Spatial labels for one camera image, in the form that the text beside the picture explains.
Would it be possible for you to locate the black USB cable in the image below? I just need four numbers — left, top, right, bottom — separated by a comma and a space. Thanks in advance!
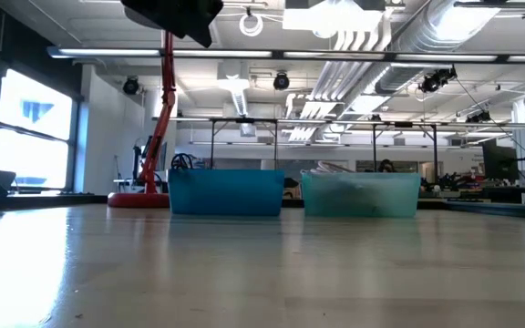
170, 152, 196, 171

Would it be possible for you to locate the white cable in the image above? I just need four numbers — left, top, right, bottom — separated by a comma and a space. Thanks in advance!
310, 159, 355, 175

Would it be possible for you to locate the long overhead light bar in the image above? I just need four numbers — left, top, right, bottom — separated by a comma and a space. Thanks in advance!
46, 45, 525, 65

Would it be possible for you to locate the black ceiling spotlight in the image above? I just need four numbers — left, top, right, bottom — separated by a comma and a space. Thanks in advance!
273, 71, 291, 91
122, 76, 141, 96

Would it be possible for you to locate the large window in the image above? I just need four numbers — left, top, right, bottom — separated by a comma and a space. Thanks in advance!
0, 67, 81, 190

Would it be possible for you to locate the blue plastic bin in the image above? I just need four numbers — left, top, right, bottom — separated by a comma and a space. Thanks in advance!
167, 169, 286, 217

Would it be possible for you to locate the red desk lamp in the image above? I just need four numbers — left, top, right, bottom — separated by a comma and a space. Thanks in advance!
107, 30, 178, 210

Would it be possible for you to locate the person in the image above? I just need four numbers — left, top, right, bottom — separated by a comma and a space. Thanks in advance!
377, 158, 399, 174

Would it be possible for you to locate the teal plastic bin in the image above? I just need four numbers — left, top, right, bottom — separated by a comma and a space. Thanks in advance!
301, 170, 423, 219

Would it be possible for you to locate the black monitor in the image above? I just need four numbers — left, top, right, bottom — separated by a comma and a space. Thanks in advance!
480, 138, 521, 183

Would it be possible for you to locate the white ring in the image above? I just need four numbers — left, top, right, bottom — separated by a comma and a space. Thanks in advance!
238, 12, 264, 37

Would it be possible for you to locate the black background rig frame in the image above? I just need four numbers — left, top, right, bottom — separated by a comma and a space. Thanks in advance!
370, 120, 439, 183
209, 117, 280, 170

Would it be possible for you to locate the silver ceiling duct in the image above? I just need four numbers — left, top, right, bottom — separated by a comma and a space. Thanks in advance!
374, 0, 505, 97

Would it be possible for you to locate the black ceiling camera cluster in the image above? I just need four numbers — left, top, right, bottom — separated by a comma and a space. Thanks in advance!
418, 65, 458, 95

